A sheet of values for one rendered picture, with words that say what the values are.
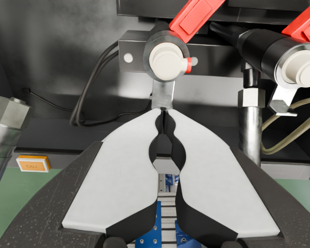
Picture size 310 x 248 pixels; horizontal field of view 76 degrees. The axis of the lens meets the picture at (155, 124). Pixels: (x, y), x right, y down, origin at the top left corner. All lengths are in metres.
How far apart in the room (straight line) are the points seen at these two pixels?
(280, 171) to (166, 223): 0.47
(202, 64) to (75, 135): 0.30
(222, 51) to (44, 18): 0.31
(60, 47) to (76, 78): 0.06
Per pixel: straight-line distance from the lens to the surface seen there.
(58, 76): 0.46
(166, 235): 0.78
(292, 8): 0.26
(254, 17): 0.27
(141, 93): 0.43
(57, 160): 0.42
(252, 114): 0.19
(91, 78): 0.25
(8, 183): 2.32
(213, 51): 0.26
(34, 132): 0.49
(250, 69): 0.20
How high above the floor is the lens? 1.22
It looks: 57 degrees down
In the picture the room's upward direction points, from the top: 179 degrees counter-clockwise
